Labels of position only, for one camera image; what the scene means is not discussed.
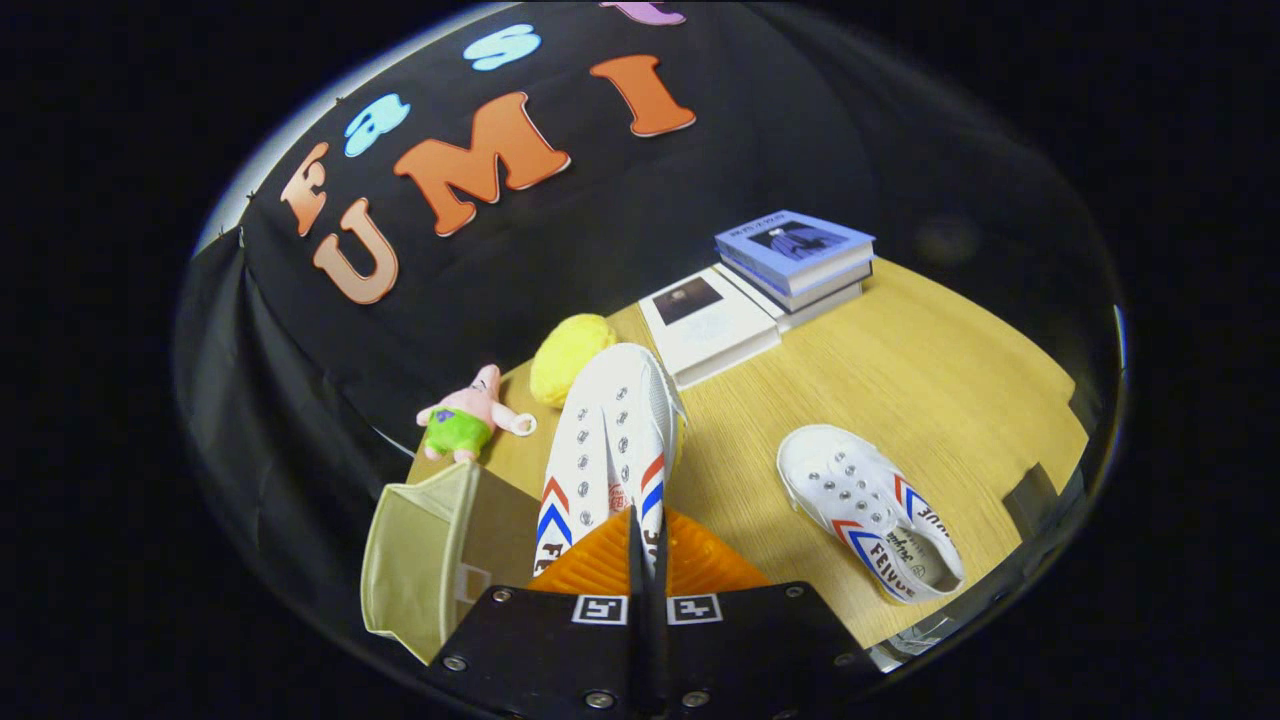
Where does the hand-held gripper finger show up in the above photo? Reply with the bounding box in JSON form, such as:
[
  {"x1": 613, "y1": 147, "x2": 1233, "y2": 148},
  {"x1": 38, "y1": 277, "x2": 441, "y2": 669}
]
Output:
[
  {"x1": 648, "y1": 510, "x2": 883, "y2": 720},
  {"x1": 420, "y1": 505, "x2": 649, "y2": 720}
]

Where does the white canvas shoe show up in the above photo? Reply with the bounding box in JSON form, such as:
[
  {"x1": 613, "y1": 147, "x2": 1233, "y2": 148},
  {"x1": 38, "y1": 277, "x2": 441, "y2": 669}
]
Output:
[
  {"x1": 776, "y1": 424, "x2": 967, "y2": 605},
  {"x1": 533, "y1": 343, "x2": 689, "y2": 581}
]

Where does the brown fabric storage box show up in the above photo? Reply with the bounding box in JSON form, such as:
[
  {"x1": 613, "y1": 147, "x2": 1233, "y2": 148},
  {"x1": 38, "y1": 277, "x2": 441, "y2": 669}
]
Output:
[{"x1": 360, "y1": 460, "x2": 546, "y2": 666}]

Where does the pink star plush toy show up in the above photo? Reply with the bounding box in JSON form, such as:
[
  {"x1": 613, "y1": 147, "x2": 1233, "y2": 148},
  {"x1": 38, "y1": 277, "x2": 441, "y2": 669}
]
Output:
[{"x1": 416, "y1": 364, "x2": 538, "y2": 464}]

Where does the yellow round plush toy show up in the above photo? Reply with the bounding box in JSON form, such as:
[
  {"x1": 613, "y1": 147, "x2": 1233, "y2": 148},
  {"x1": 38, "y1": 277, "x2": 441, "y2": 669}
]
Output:
[{"x1": 528, "y1": 313, "x2": 619, "y2": 409}]

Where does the white book with portrait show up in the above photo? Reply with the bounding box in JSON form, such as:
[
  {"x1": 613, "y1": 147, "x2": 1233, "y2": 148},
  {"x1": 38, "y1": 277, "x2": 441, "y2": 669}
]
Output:
[{"x1": 637, "y1": 265, "x2": 783, "y2": 391}]

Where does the black table clamp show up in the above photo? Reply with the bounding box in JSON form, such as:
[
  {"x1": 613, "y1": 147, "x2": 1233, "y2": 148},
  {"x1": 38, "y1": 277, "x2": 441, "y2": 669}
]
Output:
[{"x1": 1003, "y1": 462, "x2": 1063, "y2": 541}]

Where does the blue cover book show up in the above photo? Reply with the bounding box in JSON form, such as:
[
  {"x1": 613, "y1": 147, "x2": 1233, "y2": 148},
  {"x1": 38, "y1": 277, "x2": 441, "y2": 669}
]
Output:
[{"x1": 714, "y1": 209, "x2": 877, "y2": 297}]

